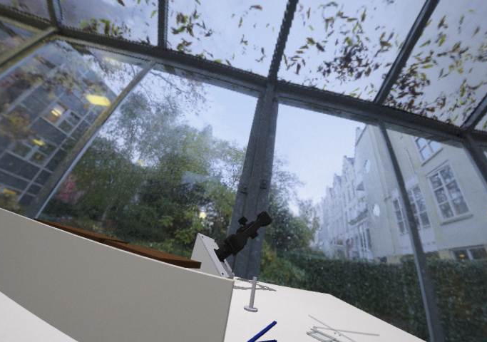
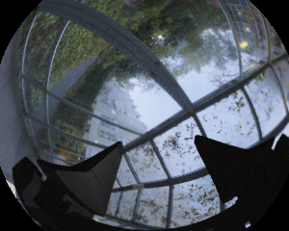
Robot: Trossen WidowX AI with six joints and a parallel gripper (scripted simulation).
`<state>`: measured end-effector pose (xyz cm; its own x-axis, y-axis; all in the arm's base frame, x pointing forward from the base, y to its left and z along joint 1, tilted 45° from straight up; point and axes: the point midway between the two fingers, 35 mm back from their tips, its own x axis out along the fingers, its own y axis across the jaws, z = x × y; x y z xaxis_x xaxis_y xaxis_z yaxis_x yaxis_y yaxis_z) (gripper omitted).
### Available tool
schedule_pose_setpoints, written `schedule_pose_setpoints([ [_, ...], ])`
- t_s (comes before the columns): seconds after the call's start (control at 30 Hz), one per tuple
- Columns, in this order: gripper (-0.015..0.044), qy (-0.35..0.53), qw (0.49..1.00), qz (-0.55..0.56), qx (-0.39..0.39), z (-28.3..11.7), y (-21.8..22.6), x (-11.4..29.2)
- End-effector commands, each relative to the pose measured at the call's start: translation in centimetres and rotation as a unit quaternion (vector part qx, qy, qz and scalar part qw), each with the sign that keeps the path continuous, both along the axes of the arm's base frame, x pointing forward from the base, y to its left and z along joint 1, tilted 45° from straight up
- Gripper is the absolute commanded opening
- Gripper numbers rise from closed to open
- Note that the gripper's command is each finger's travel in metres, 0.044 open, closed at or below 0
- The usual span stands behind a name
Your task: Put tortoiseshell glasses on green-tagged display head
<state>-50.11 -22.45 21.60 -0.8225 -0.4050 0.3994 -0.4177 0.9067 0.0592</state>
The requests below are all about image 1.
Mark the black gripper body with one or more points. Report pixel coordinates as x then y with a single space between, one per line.
242 221

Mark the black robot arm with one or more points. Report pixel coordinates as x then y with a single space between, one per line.
237 242

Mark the dark blue glasses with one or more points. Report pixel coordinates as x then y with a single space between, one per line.
263 332

